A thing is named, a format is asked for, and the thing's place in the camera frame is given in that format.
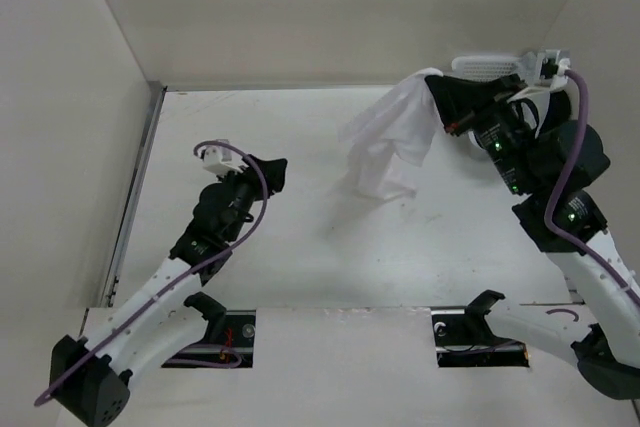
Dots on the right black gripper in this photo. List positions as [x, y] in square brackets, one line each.
[456, 98]

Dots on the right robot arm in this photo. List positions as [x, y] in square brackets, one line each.
[551, 170]

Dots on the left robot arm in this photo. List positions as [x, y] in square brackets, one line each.
[93, 377]

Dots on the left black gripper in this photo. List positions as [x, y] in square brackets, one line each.
[275, 173]

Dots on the white plastic laundry basket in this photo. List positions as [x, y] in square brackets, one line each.
[488, 67]

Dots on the white tank top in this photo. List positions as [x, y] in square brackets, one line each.
[390, 137]

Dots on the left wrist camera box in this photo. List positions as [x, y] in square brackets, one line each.
[218, 160]

